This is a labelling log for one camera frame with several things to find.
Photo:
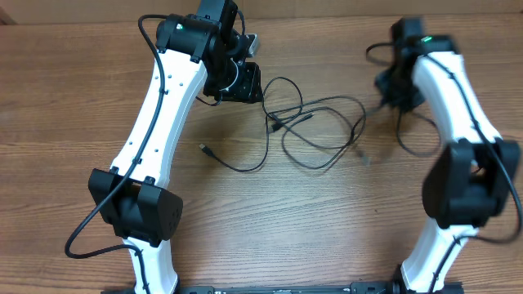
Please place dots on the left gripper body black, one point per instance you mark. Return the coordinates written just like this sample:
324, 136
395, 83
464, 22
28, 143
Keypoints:
234, 82

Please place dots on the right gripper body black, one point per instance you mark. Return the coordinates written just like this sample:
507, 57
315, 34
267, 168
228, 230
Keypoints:
400, 86

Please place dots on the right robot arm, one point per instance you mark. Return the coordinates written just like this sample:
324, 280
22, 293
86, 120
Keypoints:
473, 177

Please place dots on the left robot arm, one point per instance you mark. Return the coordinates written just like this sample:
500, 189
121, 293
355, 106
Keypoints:
201, 53

